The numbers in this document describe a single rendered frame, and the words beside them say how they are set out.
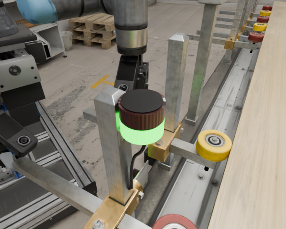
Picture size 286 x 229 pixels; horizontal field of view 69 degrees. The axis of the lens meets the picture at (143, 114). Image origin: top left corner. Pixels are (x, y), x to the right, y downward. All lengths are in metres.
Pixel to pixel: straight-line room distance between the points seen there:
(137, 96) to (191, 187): 0.56
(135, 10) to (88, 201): 0.40
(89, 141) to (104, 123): 1.56
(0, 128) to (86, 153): 1.30
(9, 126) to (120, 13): 0.33
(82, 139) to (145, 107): 1.66
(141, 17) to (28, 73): 0.47
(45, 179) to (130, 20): 0.39
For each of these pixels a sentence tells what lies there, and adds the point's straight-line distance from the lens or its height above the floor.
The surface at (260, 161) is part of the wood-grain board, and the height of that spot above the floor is 0.90.
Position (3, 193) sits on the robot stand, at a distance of 1.46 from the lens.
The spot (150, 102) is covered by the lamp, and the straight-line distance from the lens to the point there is 0.26.
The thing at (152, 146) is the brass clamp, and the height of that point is 0.86.
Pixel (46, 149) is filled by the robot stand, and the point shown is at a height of 0.21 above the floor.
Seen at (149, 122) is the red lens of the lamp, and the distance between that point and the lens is 0.24.
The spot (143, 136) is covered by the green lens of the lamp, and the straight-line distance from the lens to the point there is 0.26.
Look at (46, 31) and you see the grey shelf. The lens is 3.74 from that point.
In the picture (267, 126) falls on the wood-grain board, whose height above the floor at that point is 0.90.
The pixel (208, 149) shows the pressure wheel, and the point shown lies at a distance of 0.50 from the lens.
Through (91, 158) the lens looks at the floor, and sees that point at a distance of 1.71.
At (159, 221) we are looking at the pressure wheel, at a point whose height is 0.91.
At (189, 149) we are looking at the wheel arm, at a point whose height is 0.86.
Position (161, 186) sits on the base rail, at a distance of 0.67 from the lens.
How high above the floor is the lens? 1.25
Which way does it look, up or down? 37 degrees down
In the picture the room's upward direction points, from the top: straight up
